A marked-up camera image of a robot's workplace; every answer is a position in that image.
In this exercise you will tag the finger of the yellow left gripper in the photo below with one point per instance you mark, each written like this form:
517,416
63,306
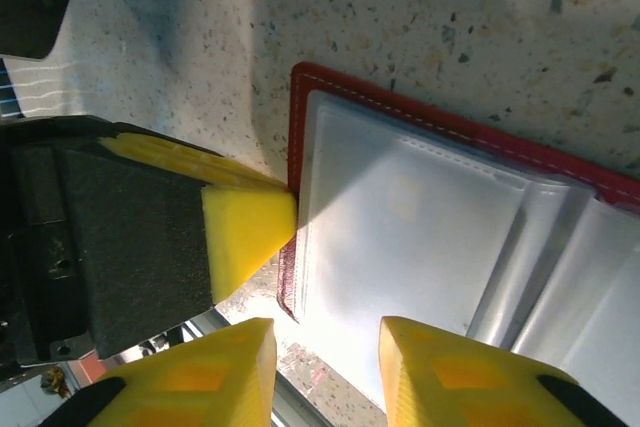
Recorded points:
200,162
150,247

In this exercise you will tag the aluminium front frame rail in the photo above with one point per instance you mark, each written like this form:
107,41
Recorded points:
287,407

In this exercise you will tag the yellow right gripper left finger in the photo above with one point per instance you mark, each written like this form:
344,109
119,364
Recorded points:
200,382

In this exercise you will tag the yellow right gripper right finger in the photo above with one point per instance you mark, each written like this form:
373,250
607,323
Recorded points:
460,387

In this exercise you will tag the red leather card holder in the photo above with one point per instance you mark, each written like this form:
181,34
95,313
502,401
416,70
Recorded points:
400,207

